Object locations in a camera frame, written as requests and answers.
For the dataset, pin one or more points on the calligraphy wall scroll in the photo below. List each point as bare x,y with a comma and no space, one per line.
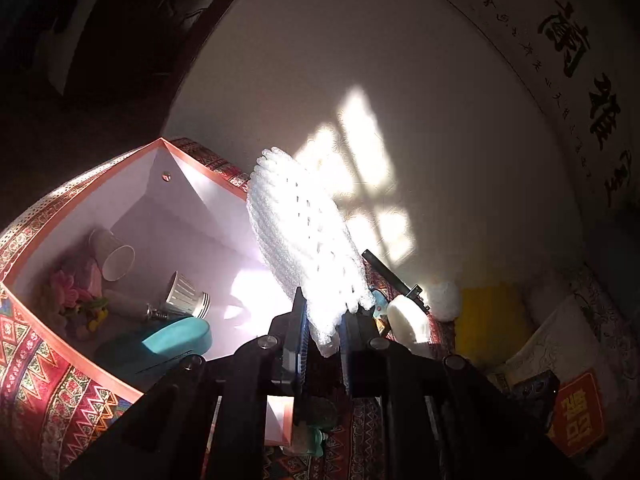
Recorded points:
575,60

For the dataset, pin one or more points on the dark panelled wooden door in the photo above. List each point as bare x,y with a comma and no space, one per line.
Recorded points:
100,35

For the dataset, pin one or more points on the white fluffy pillow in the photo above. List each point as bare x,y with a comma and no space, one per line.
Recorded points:
445,300

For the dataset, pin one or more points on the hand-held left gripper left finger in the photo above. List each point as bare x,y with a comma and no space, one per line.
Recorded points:
300,345

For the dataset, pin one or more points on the dark blue box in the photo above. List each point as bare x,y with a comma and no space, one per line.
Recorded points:
537,395

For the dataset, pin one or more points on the crochet flower plush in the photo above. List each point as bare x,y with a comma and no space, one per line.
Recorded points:
70,295

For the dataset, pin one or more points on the black stick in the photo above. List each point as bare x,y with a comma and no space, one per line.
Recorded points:
387,272

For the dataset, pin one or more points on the ribbed light bulb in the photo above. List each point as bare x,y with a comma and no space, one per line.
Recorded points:
182,297

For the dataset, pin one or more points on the white foam net sleeve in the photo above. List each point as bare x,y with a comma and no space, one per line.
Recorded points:
310,240

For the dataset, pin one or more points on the light blue toy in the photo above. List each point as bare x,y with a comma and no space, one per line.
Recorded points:
379,305

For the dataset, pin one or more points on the white floral pillow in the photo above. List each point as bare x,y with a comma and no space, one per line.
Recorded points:
565,330

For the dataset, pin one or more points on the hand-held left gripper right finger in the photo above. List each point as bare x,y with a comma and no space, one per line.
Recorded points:
346,355

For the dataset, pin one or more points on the red patterned blanket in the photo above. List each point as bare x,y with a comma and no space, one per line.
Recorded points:
65,400

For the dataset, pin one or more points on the white fluffy cloth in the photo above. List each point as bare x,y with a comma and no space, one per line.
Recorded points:
407,325

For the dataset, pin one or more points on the pink cardboard box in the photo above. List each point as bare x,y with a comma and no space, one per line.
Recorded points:
200,220

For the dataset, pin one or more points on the red packet with yellow print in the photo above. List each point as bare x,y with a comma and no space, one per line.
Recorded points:
577,410

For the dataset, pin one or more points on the yellow pillow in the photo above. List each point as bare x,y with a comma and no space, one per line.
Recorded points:
492,320

